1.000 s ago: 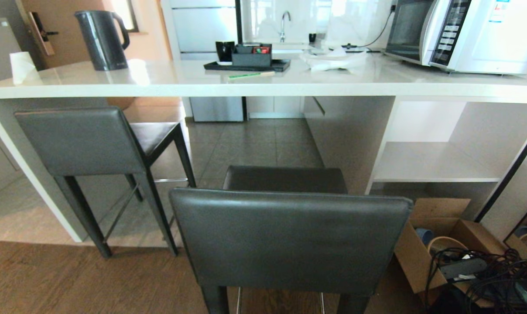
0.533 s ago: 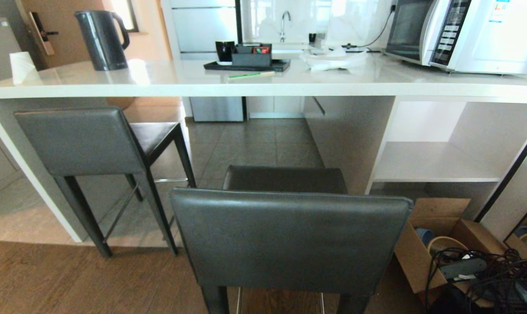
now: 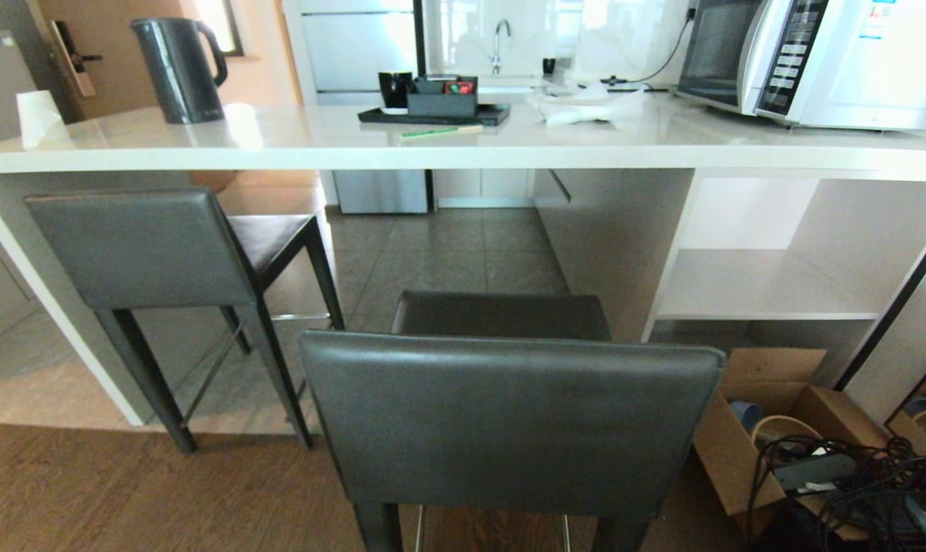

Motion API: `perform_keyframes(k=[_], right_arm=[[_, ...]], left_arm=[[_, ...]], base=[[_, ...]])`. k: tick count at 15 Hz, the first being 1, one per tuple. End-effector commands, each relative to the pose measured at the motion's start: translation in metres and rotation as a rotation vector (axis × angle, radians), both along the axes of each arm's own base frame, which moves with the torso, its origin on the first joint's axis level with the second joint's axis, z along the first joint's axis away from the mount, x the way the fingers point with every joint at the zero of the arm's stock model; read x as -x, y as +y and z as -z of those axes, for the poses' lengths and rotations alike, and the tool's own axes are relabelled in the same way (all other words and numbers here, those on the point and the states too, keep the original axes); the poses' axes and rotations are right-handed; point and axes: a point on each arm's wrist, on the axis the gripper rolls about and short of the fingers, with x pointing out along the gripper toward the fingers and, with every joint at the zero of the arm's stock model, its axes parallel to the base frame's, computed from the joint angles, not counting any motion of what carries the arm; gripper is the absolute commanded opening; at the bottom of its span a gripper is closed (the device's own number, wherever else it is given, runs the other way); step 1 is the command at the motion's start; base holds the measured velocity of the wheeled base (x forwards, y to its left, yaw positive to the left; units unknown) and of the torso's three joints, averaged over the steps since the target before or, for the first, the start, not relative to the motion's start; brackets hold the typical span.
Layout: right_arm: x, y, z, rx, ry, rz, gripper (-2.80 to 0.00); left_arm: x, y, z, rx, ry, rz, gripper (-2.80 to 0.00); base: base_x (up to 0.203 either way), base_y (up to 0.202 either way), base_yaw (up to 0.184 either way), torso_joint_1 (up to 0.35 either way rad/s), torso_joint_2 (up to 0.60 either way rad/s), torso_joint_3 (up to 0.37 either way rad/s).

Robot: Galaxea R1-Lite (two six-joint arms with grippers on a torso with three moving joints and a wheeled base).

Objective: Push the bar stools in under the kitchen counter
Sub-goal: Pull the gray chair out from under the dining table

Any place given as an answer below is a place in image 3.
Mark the white kitchen counter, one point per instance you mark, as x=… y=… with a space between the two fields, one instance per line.
x=463 y=199

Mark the grey leather bar stool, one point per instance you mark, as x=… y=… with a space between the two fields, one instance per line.
x=509 y=429
x=141 y=245

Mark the green pencil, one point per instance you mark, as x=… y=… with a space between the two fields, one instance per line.
x=436 y=132

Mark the black serving tray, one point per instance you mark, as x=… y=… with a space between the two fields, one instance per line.
x=432 y=116

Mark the black condiment organizer box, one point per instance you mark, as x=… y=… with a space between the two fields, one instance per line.
x=441 y=100

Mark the stainless steel fridge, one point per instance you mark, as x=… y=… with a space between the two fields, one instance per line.
x=371 y=107

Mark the black mug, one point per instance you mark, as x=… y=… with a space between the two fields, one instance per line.
x=395 y=89

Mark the white crumpled cloth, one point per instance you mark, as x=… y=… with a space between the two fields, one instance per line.
x=586 y=106

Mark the small black cup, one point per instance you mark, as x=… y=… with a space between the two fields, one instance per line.
x=548 y=66

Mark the chrome sink faucet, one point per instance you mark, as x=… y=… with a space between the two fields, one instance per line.
x=498 y=42

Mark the brown cardboard box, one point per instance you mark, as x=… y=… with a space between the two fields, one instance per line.
x=770 y=414

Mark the black electric kettle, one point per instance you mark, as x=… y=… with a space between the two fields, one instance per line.
x=178 y=73

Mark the beige bowl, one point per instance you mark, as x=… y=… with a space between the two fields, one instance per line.
x=782 y=431

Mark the grey power strip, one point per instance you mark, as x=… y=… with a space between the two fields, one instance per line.
x=814 y=471

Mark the wooden door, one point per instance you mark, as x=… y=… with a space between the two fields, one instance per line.
x=118 y=46

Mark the white microwave oven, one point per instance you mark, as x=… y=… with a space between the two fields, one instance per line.
x=838 y=57

